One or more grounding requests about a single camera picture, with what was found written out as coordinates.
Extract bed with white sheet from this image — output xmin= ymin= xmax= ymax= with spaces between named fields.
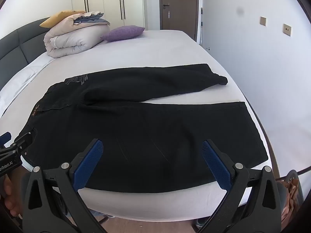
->
xmin=0 ymin=30 xmax=280 ymax=220

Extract folded beige duvet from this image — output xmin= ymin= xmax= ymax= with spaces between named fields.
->
xmin=44 ymin=13 xmax=111 ymax=59

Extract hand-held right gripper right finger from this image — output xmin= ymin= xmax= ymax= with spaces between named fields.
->
xmin=197 ymin=139 xmax=289 ymax=233

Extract folded blue clothes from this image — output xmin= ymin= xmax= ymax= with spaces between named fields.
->
xmin=73 ymin=12 xmax=110 ymax=26

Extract cream wardrobe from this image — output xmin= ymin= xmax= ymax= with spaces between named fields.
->
xmin=71 ymin=0 xmax=145 ymax=28

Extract black pants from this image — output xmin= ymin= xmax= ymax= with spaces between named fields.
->
xmin=21 ymin=63 xmax=269 ymax=194

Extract purple pillow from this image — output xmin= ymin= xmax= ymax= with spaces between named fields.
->
xmin=100 ymin=25 xmax=145 ymax=42

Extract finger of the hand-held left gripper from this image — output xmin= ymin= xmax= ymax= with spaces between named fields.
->
xmin=13 ymin=131 xmax=33 ymax=151
xmin=0 ymin=131 xmax=12 ymax=147

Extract yellow pillow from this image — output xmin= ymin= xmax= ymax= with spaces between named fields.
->
xmin=39 ymin=10 xmax=86 ymax=28

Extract person's left hand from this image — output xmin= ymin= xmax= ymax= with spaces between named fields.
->
xmin=2 ymin=175 xmax=24 ymax=218

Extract brown wooden door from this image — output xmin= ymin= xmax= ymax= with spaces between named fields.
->
xmin=158 ymin=0 xmax=199 ymax=42

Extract grey upholstered headboard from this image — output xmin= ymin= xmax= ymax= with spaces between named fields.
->
xmin=0 ymin=17 xmax=52 ymax=91

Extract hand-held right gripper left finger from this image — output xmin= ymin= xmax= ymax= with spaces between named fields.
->
xmin=22 ymin=139 xmax=107 ymax=233

